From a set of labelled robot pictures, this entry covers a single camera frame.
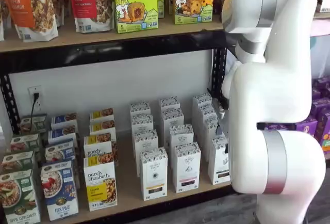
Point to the white box orange strip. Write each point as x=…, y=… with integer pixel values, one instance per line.
x=140, y=108
x=145, y=141
x=153, y=175
x=141, y=123

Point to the black metal shelf rack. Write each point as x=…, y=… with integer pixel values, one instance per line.
x=103, y=53

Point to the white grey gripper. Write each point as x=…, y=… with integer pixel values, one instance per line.
x=219, y=110

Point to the purely elizabeth yellow box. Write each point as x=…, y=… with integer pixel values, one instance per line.
x=98, y=146
x=99, y=182
x=101, y=127
x=101, y=114

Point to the green oatmeal box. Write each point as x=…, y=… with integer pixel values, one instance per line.
x=24, y=144
x=32, y=124
x=16, y=162
x=18, y=198

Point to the purple Annie's box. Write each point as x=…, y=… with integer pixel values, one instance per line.
x=321, y=105
x=323, y=131
x=322, y=86
x=306, y=127

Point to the orange label granola bag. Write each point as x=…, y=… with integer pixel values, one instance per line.
x=28, y=7

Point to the high wooden shelf board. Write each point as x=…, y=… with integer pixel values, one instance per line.
x=77, y=39

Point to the white box pink strip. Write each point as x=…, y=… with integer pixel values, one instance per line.
x=187, y=167
x=168, y=102
x=172, y=118
x=180, y=136

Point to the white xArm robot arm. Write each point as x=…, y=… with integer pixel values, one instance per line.
x=283, y=79

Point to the white wall outlet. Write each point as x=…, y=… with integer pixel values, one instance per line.
x=31, y=89

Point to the red label granola bag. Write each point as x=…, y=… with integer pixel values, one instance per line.
x=90, y=2

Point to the blue flax cereal box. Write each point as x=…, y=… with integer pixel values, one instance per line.
x=59, y=193
x=59, y=151
x=62, y=132
x=63, y=120

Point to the blue label granola bag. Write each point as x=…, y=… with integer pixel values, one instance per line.
x=3, y=15

